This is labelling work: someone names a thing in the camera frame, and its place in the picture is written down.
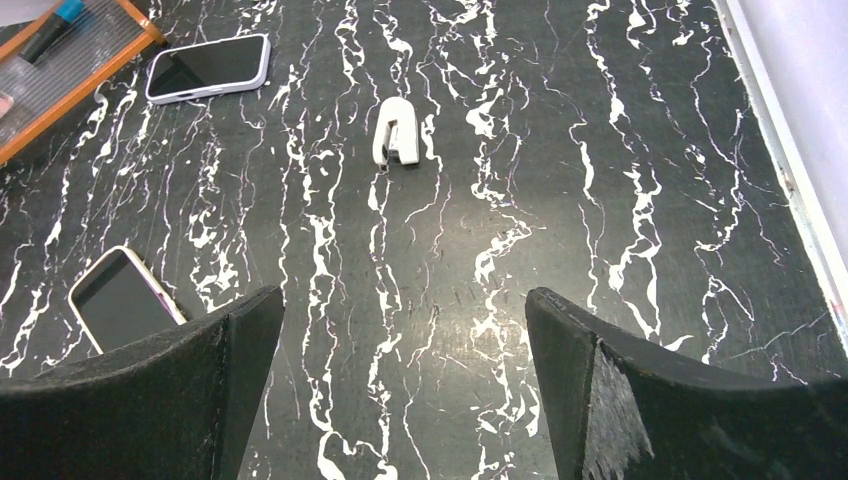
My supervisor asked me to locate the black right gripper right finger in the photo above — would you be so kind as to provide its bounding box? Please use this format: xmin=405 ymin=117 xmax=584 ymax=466
xmin=525 ymin=287 xmax=847 ymax=479

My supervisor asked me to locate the pink mini stapler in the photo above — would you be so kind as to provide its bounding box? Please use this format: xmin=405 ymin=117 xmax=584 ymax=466
xmin=0 ymin=92 xmax=14 ymax=118

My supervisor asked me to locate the black marker with blue cap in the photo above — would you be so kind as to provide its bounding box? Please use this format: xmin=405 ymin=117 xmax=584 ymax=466
xmin=18 ymin=0 xmax=85 ymax=64

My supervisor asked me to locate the small white stapler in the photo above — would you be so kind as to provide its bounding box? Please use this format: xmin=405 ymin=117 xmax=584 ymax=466
xmin=372 ymin=96 xmax=419 ymax=166

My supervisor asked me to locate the orange wooden shelf rack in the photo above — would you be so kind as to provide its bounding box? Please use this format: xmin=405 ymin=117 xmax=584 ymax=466
xmin=1 ymin=1 xmax=167 ymax=164

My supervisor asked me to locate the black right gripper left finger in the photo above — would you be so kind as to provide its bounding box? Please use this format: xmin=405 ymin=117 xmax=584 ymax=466
xmin=1 ymin=285 xmax=285 ymax=479

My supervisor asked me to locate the phone with pink edge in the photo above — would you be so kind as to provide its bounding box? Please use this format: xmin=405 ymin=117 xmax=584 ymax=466
xmin=68 ymin=246 xmax=186 ymax=354

